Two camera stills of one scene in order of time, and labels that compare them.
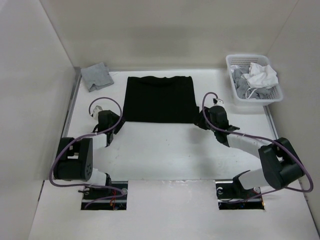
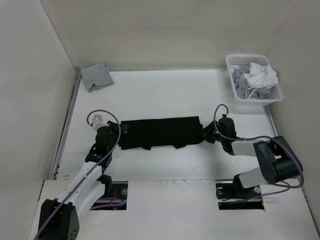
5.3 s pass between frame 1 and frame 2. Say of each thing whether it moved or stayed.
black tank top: moved
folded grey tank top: stayed
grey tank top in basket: stayed
